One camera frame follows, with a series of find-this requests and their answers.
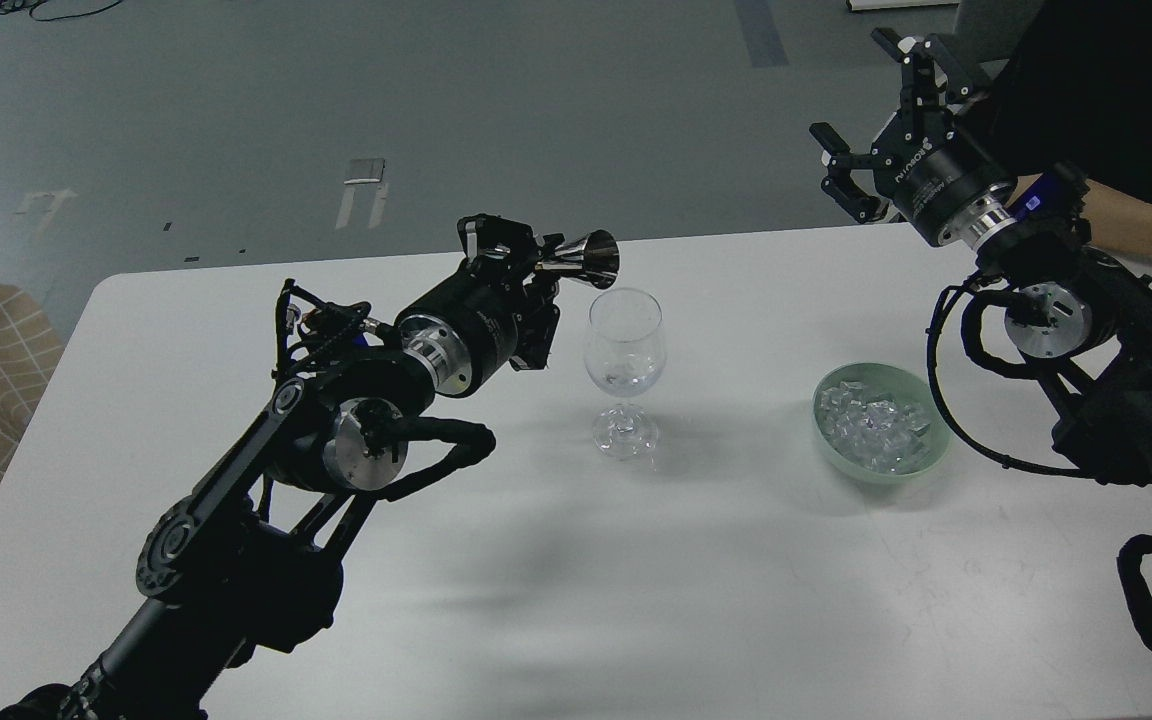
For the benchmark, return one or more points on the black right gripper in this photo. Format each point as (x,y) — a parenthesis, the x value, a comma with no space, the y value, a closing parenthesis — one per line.
(926,171)

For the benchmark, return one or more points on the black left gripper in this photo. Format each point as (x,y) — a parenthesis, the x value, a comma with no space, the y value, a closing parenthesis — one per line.
(494,311)

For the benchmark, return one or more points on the steel double jigger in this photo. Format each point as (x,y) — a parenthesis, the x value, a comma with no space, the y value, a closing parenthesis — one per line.
(592,259)

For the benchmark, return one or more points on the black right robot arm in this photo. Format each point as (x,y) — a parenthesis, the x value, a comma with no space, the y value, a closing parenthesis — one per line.
(1042,305)

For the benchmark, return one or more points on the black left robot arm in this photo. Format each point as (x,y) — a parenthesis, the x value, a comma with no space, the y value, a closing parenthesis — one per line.
(253,556)

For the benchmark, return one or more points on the clear wine glass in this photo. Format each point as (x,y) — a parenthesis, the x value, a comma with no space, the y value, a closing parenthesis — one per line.
(624,353)

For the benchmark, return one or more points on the pile of ice cubes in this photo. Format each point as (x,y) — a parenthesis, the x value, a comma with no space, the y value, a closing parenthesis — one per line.
(875,430)

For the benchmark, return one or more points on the grey office chair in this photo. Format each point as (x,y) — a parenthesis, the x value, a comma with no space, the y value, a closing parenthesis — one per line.
(990,30)

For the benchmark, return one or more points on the person in black shirt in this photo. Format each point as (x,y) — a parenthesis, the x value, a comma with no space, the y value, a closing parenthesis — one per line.
(1078,88)

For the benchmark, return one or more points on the green bowl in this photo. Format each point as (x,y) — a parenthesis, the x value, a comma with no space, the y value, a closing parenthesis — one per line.
(903,385)

